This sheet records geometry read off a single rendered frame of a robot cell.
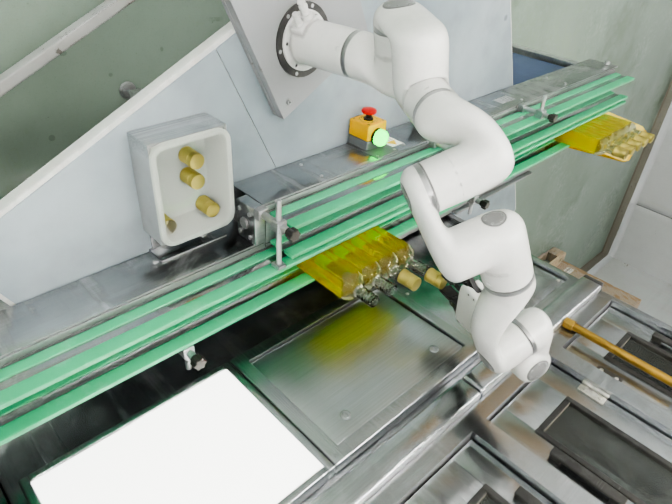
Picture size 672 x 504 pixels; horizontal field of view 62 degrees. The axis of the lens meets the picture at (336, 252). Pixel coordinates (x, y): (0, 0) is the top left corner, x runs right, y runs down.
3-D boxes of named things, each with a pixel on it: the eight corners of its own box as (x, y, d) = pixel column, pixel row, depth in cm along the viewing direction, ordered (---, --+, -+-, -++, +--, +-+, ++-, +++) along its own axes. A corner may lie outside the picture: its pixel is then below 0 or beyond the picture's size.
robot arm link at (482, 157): (392, 108, 88) (423, 154, 78) (472, 72, 87) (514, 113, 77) (413, 173, 98) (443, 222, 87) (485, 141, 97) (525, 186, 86)
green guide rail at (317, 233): (270, 243, 126) (292, 259, 122) (269, 239, 126) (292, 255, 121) (608, 92, 229) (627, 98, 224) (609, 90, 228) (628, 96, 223)
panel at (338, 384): (21, 490, 97) (109, 660, 77) (16, 480, 95) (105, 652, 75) (375, 284, 149) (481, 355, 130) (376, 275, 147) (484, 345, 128)
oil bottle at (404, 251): (339, 237, 145) (401, 276, 133) (340, 219, 142) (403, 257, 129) (354, 229, 148) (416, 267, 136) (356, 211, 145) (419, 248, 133)
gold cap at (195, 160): (177, 148, 111) (188, 156, 109) (192, 143, 113) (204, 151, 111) (179, 164, 113) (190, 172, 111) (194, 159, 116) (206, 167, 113)
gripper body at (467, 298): (506, 342, 118) (474, 311, 127) (516, 306, 112) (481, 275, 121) (478, 353, 116) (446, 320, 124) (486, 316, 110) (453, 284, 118)
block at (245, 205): (235, 234, 127) (253, 248, 123) (233, 198, 122) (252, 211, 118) (247, 229, 129) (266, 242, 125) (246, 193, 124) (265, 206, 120)
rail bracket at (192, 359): (161, 351, 119) (194, 388, 112) (157, 328, 115) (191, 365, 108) (177, 343, 122) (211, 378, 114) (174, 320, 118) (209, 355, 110)
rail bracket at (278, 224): (254, 254, 124) (289, 281, 117) (251, 188, 115) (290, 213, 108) (264, 249, 126) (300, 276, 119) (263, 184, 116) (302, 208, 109)
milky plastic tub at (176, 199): (143, 232, 117) (164, 250, 112) (126, 132, 104) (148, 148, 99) (213, 206, 127) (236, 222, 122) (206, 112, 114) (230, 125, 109)
